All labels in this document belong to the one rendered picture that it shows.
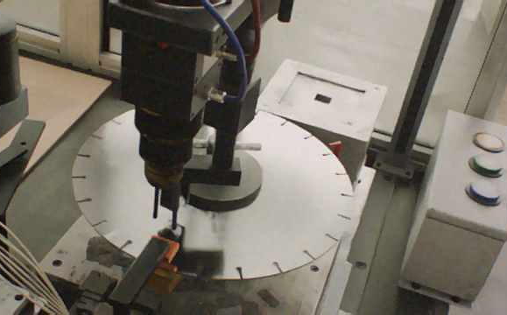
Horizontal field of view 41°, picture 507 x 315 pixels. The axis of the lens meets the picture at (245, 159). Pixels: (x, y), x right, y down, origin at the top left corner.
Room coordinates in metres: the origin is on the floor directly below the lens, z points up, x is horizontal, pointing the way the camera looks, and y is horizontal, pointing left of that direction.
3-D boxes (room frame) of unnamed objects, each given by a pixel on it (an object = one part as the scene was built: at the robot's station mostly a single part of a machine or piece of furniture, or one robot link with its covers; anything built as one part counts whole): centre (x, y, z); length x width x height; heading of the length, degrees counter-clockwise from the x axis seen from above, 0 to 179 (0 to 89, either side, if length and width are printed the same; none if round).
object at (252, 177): (0.64, 0.03, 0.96); 0.11 x 0.11 x 0.03
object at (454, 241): (0.84, -0.33, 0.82); 0.28 x 0.11 x 0.15; 166
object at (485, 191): (0.77, -0.33, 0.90); 0.04 x 0.04 x 0.02
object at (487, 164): (0.84, -0.35, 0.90); 0.04 x 0.04 x 0.02
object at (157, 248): (0.45, 0.08, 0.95); 0.10 x 0.03 x 0.07; 166
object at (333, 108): (0.95, -0.11, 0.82); 0.18 x 0.18 x 0.15; 76
